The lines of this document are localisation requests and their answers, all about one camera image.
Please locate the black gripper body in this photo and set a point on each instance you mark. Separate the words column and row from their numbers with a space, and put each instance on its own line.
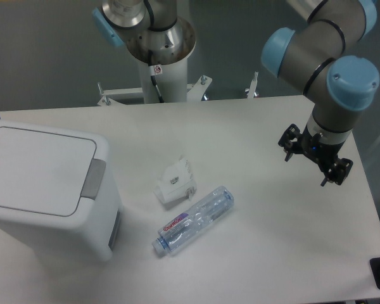
column 316, row 150

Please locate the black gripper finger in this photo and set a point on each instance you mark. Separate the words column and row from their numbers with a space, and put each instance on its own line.
column 335, row 171
column 290, row 141

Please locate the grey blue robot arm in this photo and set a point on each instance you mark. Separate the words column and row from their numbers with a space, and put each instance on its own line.
column 313, row 61

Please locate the white trash can body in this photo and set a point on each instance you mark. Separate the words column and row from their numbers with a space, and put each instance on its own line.
column 90, row 232

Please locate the white trash can lid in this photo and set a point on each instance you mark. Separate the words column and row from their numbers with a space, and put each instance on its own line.
column 44, row 172

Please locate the crumpled white paper packet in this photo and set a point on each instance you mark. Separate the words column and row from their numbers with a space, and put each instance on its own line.
column 176, row 184

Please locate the clear plastic water bottle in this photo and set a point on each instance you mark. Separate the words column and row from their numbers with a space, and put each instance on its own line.
column 182, row 229

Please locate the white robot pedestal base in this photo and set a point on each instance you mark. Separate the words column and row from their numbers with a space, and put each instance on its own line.
column 162, row 61

